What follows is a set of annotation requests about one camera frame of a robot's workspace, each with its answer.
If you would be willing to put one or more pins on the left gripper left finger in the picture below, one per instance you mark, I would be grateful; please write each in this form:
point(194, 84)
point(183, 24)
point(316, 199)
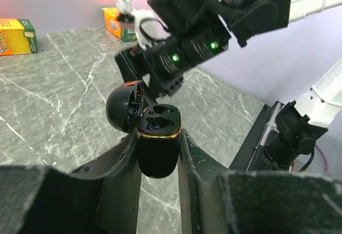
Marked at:
point(100, 196)

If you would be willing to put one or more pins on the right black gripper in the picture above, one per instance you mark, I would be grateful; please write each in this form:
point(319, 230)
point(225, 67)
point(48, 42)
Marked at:
point(166, 62)

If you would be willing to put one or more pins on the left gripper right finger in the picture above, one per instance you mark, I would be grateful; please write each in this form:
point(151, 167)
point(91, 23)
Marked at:
point(214, 199)

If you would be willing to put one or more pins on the black earbud charging case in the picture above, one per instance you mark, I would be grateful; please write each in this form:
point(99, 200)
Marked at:
point(157, 128)

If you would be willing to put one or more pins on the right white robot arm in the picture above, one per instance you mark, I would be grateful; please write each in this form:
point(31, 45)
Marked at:
point(177, 35)

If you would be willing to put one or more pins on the orange juice box back right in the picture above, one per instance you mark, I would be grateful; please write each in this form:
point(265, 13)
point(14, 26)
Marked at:
point(114, 27)

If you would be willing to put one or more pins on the orange juice box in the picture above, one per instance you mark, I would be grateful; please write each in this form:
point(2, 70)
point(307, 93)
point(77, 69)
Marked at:
point(18, 36)
point(114, 27)

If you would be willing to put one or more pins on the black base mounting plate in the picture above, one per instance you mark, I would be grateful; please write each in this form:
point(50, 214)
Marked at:
point(256, 137)

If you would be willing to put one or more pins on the orange juice box back centre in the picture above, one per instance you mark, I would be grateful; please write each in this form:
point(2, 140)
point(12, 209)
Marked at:
point(18, 36)

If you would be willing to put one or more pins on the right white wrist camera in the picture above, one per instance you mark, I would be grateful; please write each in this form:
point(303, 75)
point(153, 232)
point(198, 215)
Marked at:
point(142, 22)

